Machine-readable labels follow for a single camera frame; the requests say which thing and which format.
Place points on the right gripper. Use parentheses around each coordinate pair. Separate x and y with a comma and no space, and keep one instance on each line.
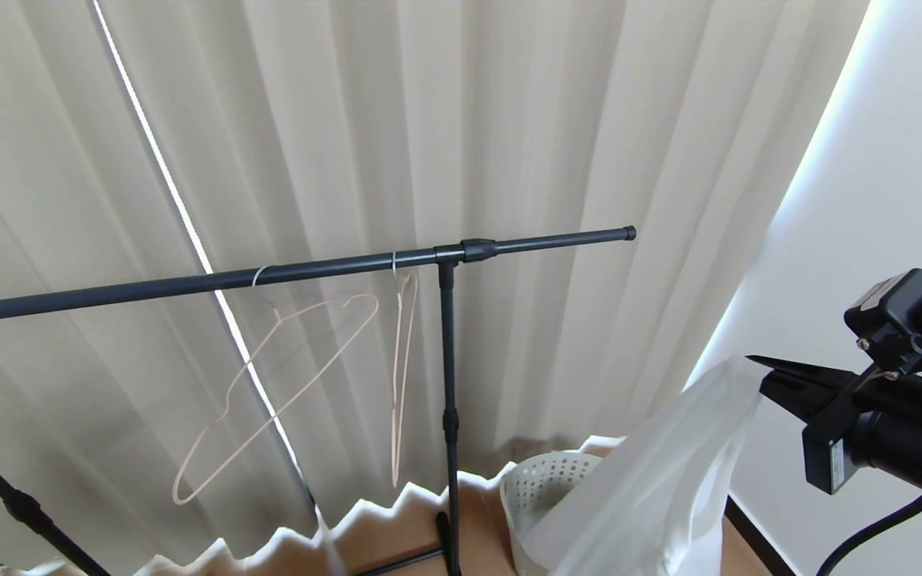
(901,448)

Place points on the white printed T-shirt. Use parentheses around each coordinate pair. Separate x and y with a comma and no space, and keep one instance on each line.
(653,496)

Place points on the white laundry basket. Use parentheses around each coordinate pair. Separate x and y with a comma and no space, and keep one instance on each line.
(545,488)

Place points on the pink clothes hanger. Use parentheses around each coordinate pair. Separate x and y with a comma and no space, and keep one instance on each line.
(394,472)
(175,490)

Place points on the black clothes rack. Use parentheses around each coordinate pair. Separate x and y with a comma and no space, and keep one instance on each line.
(309,270)

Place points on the beige curtain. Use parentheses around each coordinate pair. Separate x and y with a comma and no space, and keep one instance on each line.
(509,120)

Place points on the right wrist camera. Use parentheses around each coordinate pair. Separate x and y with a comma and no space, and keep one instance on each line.
(901,312)

